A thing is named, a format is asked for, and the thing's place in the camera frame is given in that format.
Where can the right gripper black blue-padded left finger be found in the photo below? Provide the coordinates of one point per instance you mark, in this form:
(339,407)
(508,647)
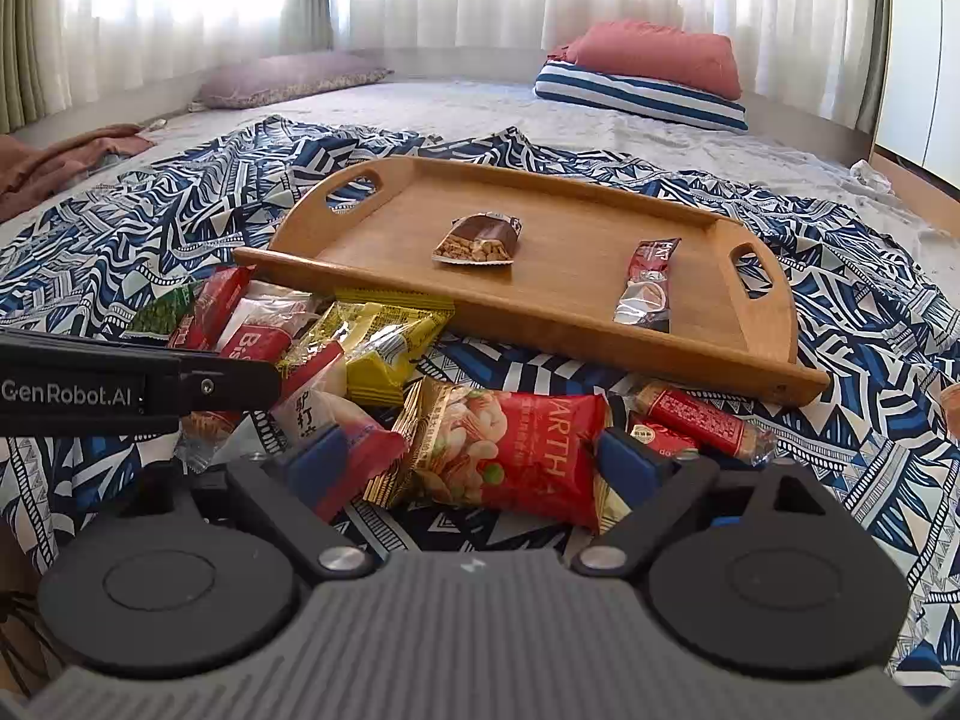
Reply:
(279,499)

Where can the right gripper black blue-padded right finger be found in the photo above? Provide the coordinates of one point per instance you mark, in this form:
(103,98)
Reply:
(660,493)

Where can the red white pastry packet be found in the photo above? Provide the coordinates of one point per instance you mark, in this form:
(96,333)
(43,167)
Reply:
(337,419)

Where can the red candy bar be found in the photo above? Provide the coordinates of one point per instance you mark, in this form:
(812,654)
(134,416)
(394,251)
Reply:
(705,424)

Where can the green snack packet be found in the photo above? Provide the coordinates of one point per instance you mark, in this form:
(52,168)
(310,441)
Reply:
(159,319)

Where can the red mixed nuts packet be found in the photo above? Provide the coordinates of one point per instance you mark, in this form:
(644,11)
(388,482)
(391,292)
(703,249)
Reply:
(526,453)

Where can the red Biscoff packet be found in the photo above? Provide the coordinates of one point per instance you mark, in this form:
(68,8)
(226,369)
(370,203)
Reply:
(250,342)

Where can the yellow snack packet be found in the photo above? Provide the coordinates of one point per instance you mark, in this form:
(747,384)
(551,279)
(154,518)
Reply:
(381,333)

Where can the clear white candy bag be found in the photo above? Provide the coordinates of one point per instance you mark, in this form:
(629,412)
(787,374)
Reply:
(268,296)

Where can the small red gold packet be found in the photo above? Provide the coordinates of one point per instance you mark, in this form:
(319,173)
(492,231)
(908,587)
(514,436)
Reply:
(664,441)

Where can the red silver snack bar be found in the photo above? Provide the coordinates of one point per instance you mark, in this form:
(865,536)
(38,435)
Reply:
(645,301)

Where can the wooden serving tray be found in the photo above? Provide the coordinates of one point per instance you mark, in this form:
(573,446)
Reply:
(733,324)

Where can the brown cloth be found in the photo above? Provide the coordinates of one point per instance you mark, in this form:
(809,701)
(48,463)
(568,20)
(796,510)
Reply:
(30,175)

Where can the blue white patterned blanket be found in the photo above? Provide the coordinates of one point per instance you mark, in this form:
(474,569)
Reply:
(868,316)

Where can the brown almond snack packet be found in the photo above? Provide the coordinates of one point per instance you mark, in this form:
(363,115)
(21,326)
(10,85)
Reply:
(481,239)

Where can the purple cushion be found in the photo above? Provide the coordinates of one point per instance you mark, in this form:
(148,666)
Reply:
(273,80)

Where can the blue white striped pillow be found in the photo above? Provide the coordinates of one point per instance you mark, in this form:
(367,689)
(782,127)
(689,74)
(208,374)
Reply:
(634,95)

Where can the red pillow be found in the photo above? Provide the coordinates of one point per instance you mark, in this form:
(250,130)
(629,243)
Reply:
(700,60)

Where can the green drape curtain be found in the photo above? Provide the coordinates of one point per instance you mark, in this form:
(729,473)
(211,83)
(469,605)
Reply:
(306,26)

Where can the white sheer curtain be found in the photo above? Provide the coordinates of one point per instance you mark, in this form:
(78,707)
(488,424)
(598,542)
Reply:
(820,56)

